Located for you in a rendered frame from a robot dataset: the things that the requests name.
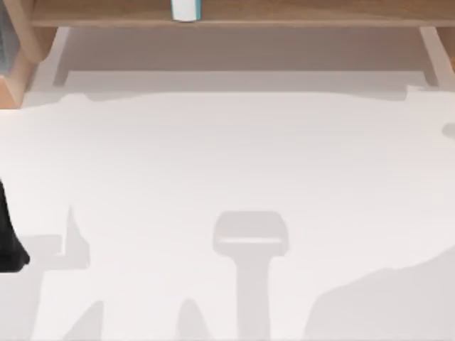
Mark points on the wooden open shelf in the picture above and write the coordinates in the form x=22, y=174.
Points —
x=249, y=12

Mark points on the white and teal cup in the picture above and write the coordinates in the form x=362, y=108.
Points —
x=185, y=9

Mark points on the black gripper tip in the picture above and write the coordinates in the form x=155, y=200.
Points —
x=8, y=245

